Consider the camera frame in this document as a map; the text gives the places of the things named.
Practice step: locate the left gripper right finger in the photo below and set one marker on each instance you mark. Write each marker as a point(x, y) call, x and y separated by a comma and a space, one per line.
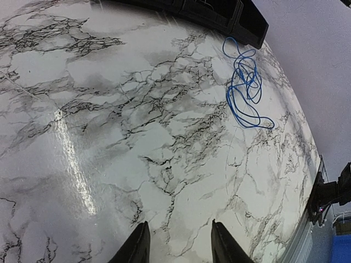
point(225, 249)

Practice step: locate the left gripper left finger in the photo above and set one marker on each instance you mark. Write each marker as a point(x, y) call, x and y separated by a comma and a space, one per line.
point(136, 249)

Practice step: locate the black compartment tray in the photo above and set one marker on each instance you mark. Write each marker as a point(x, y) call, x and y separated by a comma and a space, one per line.
point(239, 19)

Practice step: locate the aluminium front rail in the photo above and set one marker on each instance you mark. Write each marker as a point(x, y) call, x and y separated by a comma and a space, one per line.
point(310, 243)

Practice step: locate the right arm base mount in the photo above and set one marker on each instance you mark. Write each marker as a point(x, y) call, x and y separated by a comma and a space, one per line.
point(325, 194)

